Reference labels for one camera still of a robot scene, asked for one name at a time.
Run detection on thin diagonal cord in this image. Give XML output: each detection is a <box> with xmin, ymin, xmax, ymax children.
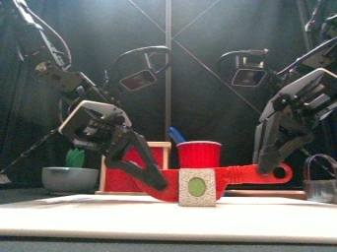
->
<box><xmin>127</xmin><ymin>0</ymin><xmax>265</xmax><ymax>114</ymax></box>
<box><xmin>171</xmin><ymin>0</ymin><xmax>221</xmax><ymax>41</ymax></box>

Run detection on toy sushi roll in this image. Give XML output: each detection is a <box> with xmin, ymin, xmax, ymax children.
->
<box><xmin>177</xmin><ymin>167</ymin><xmax>218</xmax><ymax>208</ymax></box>

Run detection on red plastic pan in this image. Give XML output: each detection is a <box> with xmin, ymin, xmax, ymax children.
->
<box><xmin>130</xmin><ymin>162</ymin><xmax>296</xmax><ymax>204</ymax></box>

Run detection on toy carrot with green leaves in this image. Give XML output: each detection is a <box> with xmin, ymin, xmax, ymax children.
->
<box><xmin>64</xmin><ymin>147</ymin><xmax>87</xmax><ymax>169</ymax></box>

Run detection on white cutting board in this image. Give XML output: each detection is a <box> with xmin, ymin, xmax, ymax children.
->
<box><xmin>0</xmin><ymin>193</ymin><xmax>337</xmax><ymax>246</ymax></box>

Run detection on grey bowl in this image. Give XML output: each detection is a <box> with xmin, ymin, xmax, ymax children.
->
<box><xmin>42</xmin><ymin>165</ymin><xmax>102</xmax><ymax>195</ymax></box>

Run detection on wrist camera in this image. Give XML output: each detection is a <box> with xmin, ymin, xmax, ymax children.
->
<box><xmin>105</xmin><ymin>44</ymin><xmax>174</xmax><ymax>94</ymax></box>
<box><xmin>214</xmin><ymin>48</ymin><xmax>273</xmax><ymax>89</ymax></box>

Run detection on red plastic cup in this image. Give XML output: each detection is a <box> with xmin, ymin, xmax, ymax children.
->
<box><xmin>175</xmin><ymin>140</ymin><xmax>224</xmax><ymax>169</ymax></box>

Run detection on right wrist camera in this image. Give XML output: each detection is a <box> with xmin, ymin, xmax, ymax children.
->
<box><xmin>214</xmin><ymin>48</ymin><xmax>273</xmax><ymax>89</ymax></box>

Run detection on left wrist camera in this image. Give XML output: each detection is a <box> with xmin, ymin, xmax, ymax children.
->
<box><xmin>105</xmin><ymin>44</ymin><xmax>174</xmax><ymax>94</ymax></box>

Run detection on blue utensil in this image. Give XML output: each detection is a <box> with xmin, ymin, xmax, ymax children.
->
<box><xmin>167</xmin><ymin>126</ymin><xmax>189</xmax><ymax>146</ymax></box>

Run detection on vertical metal pole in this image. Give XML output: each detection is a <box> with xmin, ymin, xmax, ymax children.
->
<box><xmin>163</xmin><ymin>0</ymin><xmax>173</xmax><ymax>143</ymax></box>

